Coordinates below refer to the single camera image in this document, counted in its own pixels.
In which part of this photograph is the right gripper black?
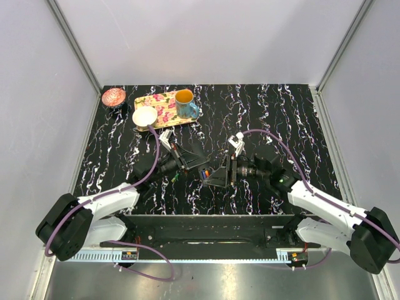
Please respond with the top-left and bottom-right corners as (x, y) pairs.
(204, 154), (269, 188)

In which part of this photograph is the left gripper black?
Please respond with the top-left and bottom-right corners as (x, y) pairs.
(147, 143), (209, 184)

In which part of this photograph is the black remote control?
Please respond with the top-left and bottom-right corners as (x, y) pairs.
(199, 167), (219, 186)

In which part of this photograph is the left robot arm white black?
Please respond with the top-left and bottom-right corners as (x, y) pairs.
(35, 144), (208, 261)

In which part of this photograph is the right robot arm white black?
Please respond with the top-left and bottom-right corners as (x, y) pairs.
(199, 151), (399, 274)

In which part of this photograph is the green orange battery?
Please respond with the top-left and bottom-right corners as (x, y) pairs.
(171, 174), (179, 183)

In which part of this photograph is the blue mug orange inside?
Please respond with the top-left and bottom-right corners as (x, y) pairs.
(175, 89), (199, 119)

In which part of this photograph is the floral yellow tray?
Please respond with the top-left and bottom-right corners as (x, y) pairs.
(134, 91), (198, 129)

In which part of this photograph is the white small bowl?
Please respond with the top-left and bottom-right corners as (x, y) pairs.
(132, 106), (158, 131)

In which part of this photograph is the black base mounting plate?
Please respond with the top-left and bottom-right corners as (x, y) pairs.
(119, 215), (306, 261)

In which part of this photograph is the red patterned bowl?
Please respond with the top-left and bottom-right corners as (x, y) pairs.
(101, 87), (126, 108)

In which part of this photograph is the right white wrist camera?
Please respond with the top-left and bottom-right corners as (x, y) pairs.
(227, 132), (245, 157)

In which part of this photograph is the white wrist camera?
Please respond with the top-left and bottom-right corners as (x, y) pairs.
(159, 129), (173, 152)
(227, 132), (245, 157)

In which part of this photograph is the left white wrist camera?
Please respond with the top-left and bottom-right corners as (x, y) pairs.
(159, 129), (173, 152)

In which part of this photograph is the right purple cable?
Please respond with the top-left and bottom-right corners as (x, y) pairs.
(242, 129), (400, 271)

